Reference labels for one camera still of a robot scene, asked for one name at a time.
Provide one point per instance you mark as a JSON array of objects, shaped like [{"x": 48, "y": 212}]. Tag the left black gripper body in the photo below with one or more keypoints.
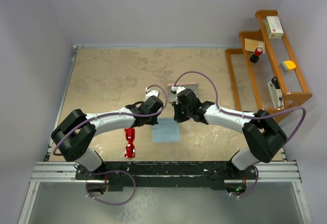
[{"x": 152, "y": 119}]

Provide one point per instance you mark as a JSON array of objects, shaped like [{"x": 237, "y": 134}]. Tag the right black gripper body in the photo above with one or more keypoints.
[{"x": 183, "y": 113}]

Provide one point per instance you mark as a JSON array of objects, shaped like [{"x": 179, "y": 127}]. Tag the pink glasses case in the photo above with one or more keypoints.
[{"x": 191, "y": 85}]

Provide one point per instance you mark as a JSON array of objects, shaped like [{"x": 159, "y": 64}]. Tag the blue cleaning cloth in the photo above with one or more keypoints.
[{"x": 165, "y": 131}]

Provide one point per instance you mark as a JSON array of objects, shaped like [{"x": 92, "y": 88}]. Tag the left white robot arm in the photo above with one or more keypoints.
[{"x": 74, "y": 134}]

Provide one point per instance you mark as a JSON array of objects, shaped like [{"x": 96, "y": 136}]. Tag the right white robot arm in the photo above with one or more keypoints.
[{"x": 264, "y": 137}]

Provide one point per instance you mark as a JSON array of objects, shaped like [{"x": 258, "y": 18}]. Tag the red sunglasses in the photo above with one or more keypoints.
[{"x": 130, "y": 137}]

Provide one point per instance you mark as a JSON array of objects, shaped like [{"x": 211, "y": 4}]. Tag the red black stamp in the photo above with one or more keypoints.
[{"x": 255, "y": 57}]

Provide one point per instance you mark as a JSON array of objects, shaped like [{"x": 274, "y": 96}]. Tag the wooden tiered shelf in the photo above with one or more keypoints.
[{"x": 249, "y": 80}]

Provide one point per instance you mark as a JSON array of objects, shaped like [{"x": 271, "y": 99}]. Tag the tan paper packet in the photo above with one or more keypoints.
[{"x": 252, "y": 45}]

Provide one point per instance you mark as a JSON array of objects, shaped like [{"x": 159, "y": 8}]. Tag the white black device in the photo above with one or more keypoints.
[{"x": 275, "y": 93}]

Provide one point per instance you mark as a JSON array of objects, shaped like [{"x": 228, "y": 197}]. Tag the yellow grey sponge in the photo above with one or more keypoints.
[{"x": 287, "y": 66}]

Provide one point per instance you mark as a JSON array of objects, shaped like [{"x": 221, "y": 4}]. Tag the white red box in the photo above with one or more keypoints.
[{"x": 274, "y": 27}]

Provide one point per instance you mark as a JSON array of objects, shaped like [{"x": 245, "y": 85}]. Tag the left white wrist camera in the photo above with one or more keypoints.
[{"x": 151, "y": 92}]

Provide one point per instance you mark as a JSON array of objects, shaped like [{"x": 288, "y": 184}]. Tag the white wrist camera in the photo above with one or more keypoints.
[
  {"x": 176, "y": 89},
  {"x": 151, "y": 92}
]

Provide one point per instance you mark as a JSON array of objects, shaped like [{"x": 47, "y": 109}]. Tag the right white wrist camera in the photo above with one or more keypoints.
[{"x": 176, "y": 89}]

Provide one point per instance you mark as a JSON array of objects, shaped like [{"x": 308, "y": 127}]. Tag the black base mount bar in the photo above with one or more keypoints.
[{"x": 215, "y": 175}]

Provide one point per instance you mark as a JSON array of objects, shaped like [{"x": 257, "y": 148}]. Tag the aluminium frame rail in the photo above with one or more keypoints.
[{"x": 65, "y": 172}]

